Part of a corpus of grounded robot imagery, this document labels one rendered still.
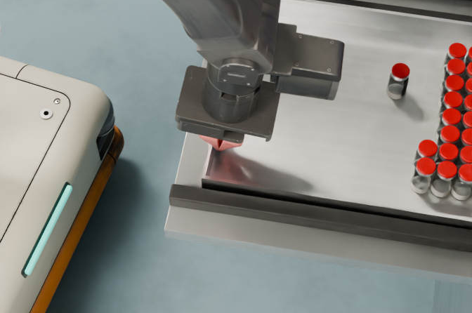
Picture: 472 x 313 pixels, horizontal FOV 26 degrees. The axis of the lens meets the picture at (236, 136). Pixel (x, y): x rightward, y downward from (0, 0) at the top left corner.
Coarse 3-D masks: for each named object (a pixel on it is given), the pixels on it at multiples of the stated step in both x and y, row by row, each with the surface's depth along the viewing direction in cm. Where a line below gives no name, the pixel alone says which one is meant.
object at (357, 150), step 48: (288, 0) 122; (384, 48) 122; (432, 48) 122; (288, 96) 119; (336, 96) 119; (384, 96) 119; (432, 96) 119; (288, 144) 116; (336, 144) 116; (384, 144) 116; (240, 192) 111; (288, 192) 109; (336, 192) 112; (384, 192) 112; (432, 192) 112
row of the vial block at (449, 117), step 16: (464, 48) 117; (448, 64) 116; (464, 64) 116; (448, 80) 114; (448, 96) 113; (448, 112) 112; (448, 128) 111; (448, 144) 110; (448, 160) 110; (448, 176) 108; (448, 192) 112
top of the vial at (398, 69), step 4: (396, 64) 116; (400, 64) 116; (404, 64) 116; (392, 68) 115; (396, 68) 115; (400, 68) 115; (404, 68) 115; (408, 68) 115; (392, 72) 115; (396, 72) 115; (400, 72) 115; (404, 72) 115; (408, 72) 115; (396, 76) 115; (400, 76) 115; (404, 76) 115
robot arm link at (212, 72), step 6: (210, 66) 98; (210, 72) 99; (216, 72) 98; (210, 78) 100; (216, 78) 98; (258, 78) 99; (270, 78) 99; (276, 78) 98; (216, 84) 99; (222, 84) 99; (228, 84) 98; (234, 84) 98; (258, 84) 100; (222, 90) 99; (228, 90) 99; (234, 90) 99; (240, 90) 99; (246, 90) 99; (252, 90) 100
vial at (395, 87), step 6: (390, 78) 116; (396, 78) 115; (408, 78) 116; (390, 84) 117; (396, 84) 116; (402, 84) 116; (390, 90) 118; (396, 90) 117; (390, 96) 118; (396, 96) 118; (402, 96) 118
